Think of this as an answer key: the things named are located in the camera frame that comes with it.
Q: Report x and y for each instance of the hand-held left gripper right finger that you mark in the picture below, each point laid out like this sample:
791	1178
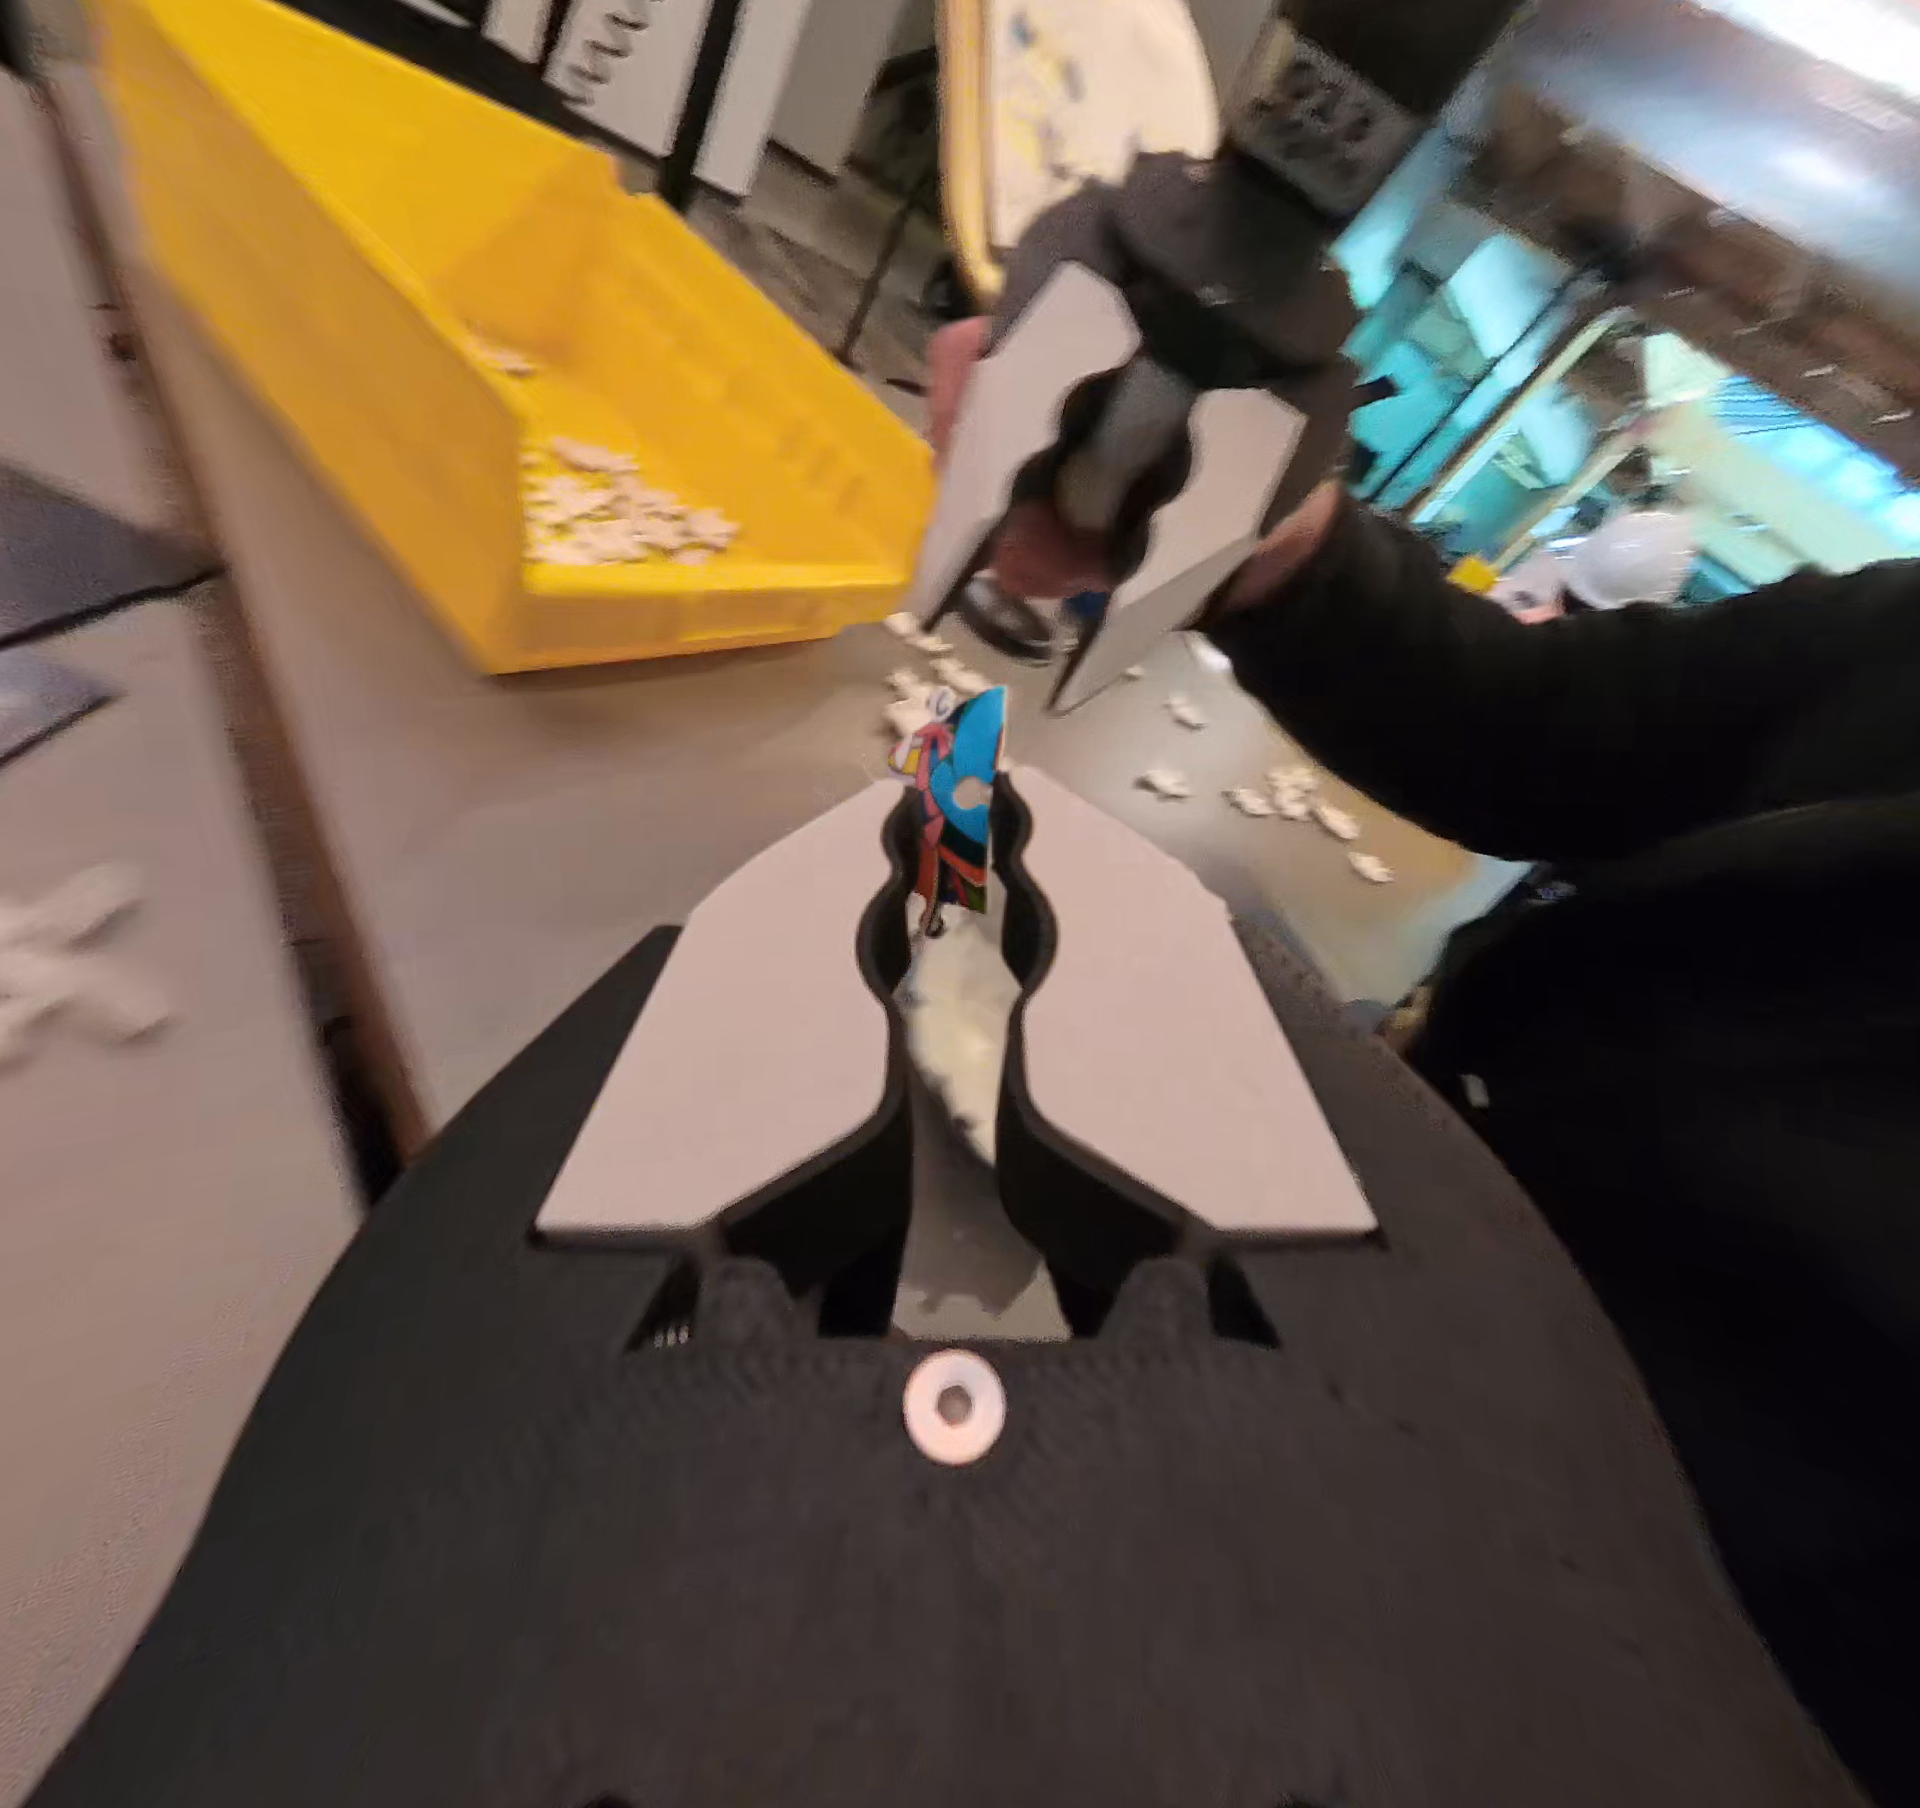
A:
1201	1073

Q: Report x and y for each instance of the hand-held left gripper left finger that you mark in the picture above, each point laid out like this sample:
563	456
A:
720	1073

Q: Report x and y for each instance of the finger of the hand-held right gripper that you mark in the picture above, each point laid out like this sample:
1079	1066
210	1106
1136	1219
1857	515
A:
1201	549
1005	442

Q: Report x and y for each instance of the partly built white puzzle ball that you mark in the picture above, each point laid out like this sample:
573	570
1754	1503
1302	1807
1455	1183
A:
960	818

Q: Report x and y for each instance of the person's right forearm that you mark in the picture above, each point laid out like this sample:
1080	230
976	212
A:
1575	698

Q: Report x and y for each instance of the heap of white puzzle pieces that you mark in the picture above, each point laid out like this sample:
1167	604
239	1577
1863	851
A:
615	510

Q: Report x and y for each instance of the person's right hand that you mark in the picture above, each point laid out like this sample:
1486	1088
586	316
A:
1282	549

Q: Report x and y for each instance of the white hard hat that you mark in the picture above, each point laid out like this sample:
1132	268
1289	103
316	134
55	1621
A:
1635	562

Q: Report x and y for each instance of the wooden-edged white table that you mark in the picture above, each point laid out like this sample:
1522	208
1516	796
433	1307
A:
151	1163

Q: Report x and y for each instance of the yellow plastic bin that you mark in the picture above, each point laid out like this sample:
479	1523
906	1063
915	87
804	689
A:
374	339

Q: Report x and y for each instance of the pile of clear plastic caps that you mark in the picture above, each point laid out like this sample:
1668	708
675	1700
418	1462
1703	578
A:
68	952

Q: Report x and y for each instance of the black mat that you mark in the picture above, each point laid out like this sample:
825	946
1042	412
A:
38	698
74	549

